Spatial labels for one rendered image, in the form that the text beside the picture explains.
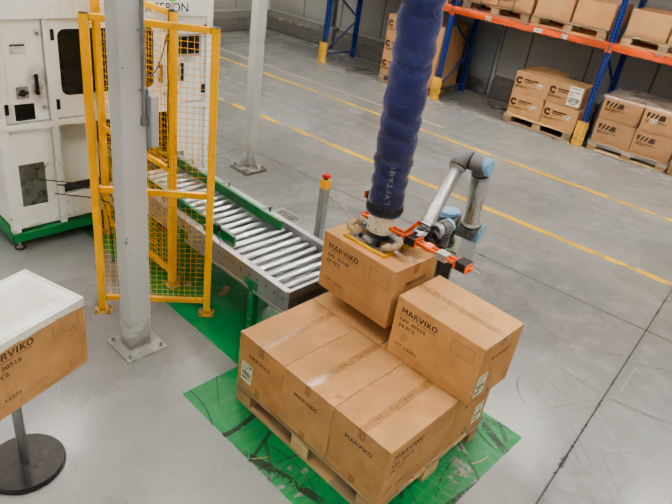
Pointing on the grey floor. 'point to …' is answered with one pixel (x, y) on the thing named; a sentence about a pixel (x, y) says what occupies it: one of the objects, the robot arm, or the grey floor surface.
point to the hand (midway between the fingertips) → (417, 241)
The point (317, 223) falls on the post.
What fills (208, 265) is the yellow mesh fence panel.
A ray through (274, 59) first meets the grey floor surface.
